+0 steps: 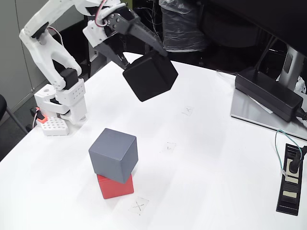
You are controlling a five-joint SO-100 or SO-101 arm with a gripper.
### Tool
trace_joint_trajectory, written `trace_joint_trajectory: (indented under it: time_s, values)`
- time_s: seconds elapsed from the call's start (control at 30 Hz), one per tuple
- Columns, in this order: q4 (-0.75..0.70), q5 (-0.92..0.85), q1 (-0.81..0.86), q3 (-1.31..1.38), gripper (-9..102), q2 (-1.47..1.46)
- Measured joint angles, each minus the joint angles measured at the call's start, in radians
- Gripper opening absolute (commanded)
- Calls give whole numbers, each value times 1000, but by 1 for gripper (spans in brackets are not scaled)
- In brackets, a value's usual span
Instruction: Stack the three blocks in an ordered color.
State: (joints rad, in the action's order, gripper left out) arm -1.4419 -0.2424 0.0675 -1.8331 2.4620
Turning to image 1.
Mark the black power strip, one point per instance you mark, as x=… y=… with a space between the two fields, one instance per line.
x=287 y=198

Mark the orange clamp piece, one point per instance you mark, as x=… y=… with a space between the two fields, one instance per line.
x=42 y=118

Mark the black monitor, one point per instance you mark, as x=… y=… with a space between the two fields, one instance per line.
x=263 y=14

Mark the crumpled white plastic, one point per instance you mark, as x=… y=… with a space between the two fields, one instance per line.
x=301 y=83

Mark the black power adapter brick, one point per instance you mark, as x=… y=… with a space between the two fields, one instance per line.
x=263 y=93

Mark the silver monitor stand neck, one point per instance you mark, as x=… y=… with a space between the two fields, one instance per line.
x=290 y=64

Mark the red cube block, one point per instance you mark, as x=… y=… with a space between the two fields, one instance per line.
x=115 y=189

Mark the black cube block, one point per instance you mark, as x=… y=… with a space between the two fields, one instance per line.
x=148 y=76

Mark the green circuit board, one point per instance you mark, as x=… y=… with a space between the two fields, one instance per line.
x=129 y=2

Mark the grey metal cabinet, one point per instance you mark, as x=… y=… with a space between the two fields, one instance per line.
x=7 y=36

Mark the silver monitor base plate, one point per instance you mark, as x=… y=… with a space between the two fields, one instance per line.
x=247 y=112

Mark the plastic wrapped bin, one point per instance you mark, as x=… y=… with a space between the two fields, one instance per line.
x=182 y=28

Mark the grey cube block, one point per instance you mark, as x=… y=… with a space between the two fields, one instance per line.
x=108 y=158

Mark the black chair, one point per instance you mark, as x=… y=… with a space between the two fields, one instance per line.
x=2 y=105

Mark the white paper sheet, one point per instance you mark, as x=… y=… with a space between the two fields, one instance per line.
x=263 y=107

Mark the white perforated table clamp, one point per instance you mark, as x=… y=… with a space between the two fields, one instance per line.
x=55 y=127

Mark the black power plug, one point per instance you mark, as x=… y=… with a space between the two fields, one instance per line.
x=293 y=165

